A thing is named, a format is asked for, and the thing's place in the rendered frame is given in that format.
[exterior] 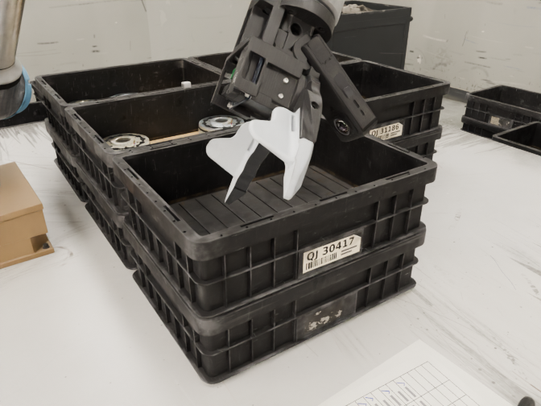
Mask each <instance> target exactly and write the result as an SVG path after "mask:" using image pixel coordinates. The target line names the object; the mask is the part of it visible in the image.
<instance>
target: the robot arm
mask: <svg viewBox="0 0 541 406"><path fill-rule="evenodd" d="M25 1H26V0H0V120H3V119H8V118H11V117H13V116H15V115H16V114H18V113H20V112H22V111H24V110H25V109H26V108H27V106H28V105H29V103H30V100H31V92H32V90H31V84H30V83H29V82H28V80H30V77H29V75H28V73H27V70H26V69H25V68H24V67H23V65H22V64H21V62H20V60H19V58H18V57H17V56H16V52H17V47H18V41H19V33H20V28H21V23H22V19H23V10H24V5H25ZM344 3H345V0H251V2H250V5H249V8H248V11H247V13H246V16H245V19H244V22H243V24H242V28H241V30H240V33H239V36H238V38H237V42H236V44H235V46H234V49H233V52H232V53H231V54H230V55H229V56H228V57H227V58H226V61H225V64H224V67H223V69H222V72H221V75H220V78H219V81H218V83H217V87H216V89H215V92H214V94H213V98H212V101H211V102H210V103H212V104H214V105H216V106H219V107H221V108H222V109H224V110H227V111H229V112H230V113H233V114H236V115H237V116H239V117H241V118H244V119H246V120H247V119H252V121H250V122H245V123H243V124H242V125H241V126H240V128H239V130H238V131H237V133H236V135H235V136H234V137H232V138H228V139H212V140H210V141H209V143H208V145H207V147H206V152H207V155H208V156H209V157H210V158H211V159H212V160H214V161H215V162H216V163H217V164H219V165H220V166H221V167H223V168H224V169H225V170H226V171H227V172H229V173H230V174H231V175H232V176H233V179H232V182H231V184H230V186H229V191H228V193H227V196H226V199H225V203H226V204H228V205H230V204H231V203H233V202H234V201H236V200H237V199H238V198H240V197H242V196H244V195H245V194H246V191H247V189H248V187H249V185H250V182H251V181H252V180H253V179H254V177H255V175H256V173H257V170H258V168H259V166H260V164H261V163H262V161H263V160H264V159H265V158H266V157H267V156H268V154H269V152H270V151H271V152H272V153H273V154H275V155H276V156H278V157H279V158H280V159H281V160H282V161H284V163H285V167H286V168H285V174H284V178H283V199H284V200H286V201H288V200H290V199H292V197H293V196H294V195H295V193H296V192H297V191H298V190H299V188H300V187H301V185H302V183H303V180H304V176H305V173H306V171H307V169H308V165H309V162H310V159H311V157H312V151H313V147H314V143H315V142H316V138H317V134H318V130H319V125H320V118H321V114H323V115H324V117H325V119H326V120H327V122H328V123H329V125H330V126H331V128H333V130H334V131H335V133H336V134H337V136H338V137H339V139H340V140H341V141H342V142H349V141H352V140H355V139H359V138H361V137H364V136H365V135H366V134H367V133H368V132H369V131H371V130H372V129H373V128H374V127H375V126H376V124H377V122H378V120H377V118H376V117H375V115H374V113H373V112H372V110H371V109H370V108H369V107H368V105H367V104H366V102H365V100H364V99H363V97H362V96H361V94H360V93H359V92H358V90H357V89H356V87H355V86H354V84H353V82H352V81H351V80H350V79H349V77H348V75H347V74H346V72H345V70H344V69H343V68H342V67H341V65H340V64H339V62H338V61H337V59H336V57H335V56H334V55H333V53H332V52H331V50H330V49H329V47H328V46H327V44H326V43H327V42H328V41H329V40H330V39H331V37H332V33H333V29H334V27H335V26H336V25H337V23H338V20H339V18H340V15H341V11H342V8H343V5H344ZM226 72H228V73H230V74H232V75H231V77H230V79H232V80H231V82H230V84H228V85H227V86H225V87H224V89H223V92H222V95H223V96H225V97H223V96H221V95H220V94H218V93H219V90H220V87H221V83H222V81H223V79H224V76H225V73H226Z"/></svg>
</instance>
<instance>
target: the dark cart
mask: <svg viewBox="0 0 541 406"><path fill-rule="evenodd" d="M344 4H345V5H347V6H348V5H349V4H351V5H353V4H357V5H358V6H360V5H362V4H363V5H364V6H365V7H368V8H370V9H371V10H373V11H367V12H359V13H351V14H344V13H342V14H341V15H340V18H339V20H338V23H337V25H336V26H335V27H334V29H333V33H332V37H331V39H330V40H329V41H328V42H327V43H326V44H327V46H328V47H329V49H330V50H331V51H332V52H338V53H341V54H345V55H347V56H353V57H357V58H360V59H361V60H368V61H372V62H375V63H379V64H384V65H388V66H391V67H395V68H400V69H403V70H404V65H405V59H406V52H407V40H408V33H409V26H410V21H411V9H412V7H408V6H396V5H389V4H382V3H376V2H363V1H357V0H352V1H345V3H344Z"/></svg>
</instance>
